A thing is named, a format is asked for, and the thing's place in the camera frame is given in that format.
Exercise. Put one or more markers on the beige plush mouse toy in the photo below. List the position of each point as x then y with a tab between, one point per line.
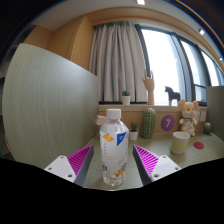
188	116

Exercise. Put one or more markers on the grey-green desk divider panel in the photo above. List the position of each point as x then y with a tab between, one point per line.
50	106
216	113

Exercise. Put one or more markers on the pale yellow cup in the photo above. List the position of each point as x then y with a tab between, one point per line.
180	144

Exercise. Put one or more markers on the dark-framed window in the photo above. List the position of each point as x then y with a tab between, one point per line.
163	63

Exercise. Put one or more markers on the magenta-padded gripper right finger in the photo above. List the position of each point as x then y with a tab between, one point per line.
163	165

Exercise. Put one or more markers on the wooden hand sculpture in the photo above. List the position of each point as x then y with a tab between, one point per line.
149	86

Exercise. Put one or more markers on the ceiling lights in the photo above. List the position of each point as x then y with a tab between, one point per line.
140	2

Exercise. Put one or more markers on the flat round red coaster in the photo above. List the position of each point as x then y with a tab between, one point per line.
199	145

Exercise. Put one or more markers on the tall green cactus ornament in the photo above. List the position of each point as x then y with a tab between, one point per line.
149	123

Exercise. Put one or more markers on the round purple number sign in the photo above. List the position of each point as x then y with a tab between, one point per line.
168	122

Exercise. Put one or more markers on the small plant in white pot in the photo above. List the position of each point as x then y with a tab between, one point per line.
133	135
125	100

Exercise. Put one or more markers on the clear plastic water bottle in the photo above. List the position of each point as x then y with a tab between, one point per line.
114	150

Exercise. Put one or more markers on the black horse figurine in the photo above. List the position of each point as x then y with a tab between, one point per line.
173	95

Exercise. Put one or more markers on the round green cactus ornament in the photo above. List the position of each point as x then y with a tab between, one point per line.
207	128

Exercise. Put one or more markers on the grey-white curtain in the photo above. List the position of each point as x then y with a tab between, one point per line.
118	63

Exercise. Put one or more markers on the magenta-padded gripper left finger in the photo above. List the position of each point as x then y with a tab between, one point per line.
61	165

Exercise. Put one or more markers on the white wall socket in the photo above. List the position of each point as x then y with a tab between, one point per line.
203	116

